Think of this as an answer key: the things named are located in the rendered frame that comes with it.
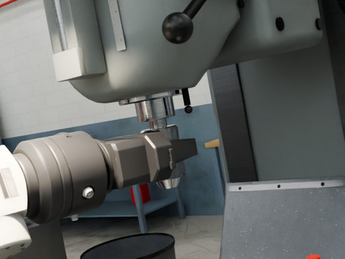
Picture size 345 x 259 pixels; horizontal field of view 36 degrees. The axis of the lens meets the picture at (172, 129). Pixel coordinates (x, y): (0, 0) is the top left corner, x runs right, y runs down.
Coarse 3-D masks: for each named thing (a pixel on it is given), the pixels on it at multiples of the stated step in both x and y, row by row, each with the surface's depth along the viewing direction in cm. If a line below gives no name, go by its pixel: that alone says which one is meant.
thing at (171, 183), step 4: (168, 180) 65; (172, 180) 65; (176, 180) 66; (160, 184) 66; (164, 184) 66; (168, 184) 65; (172, 184) 66; (176, 184) 66; (164, 188) 66; (168, 188) 66
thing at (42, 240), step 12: (36, 228) 83; (48, 228) 85; (60, 228) 87; (36, 240) 83; (48, 240) 85; (60, 240) 86; (24, 252) 81; (36, 252) 83; (48, 252) 84; (60, 252) 86
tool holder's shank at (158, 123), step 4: (152, 120) 65; (156, 120) 65; (160, 120) 65; (164, 120) 66; (148, 124) 66; (152, 124) 65; (156, 124) 65; (160, 124) 65; (164, 124) 66; (152, 128) 66
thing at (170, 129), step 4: (156, 128) 65; (160, 128) 64; (164, 128) 64; (168, 128) 64; (172, 128) 65; (176, 128) 66; (140, 132) 66; (144, 132) 65; (148, 132) 64; (152, 132) 64; (164, 132) 64; (168, 132) 64; (172, 132) 65; (176, 132) 65
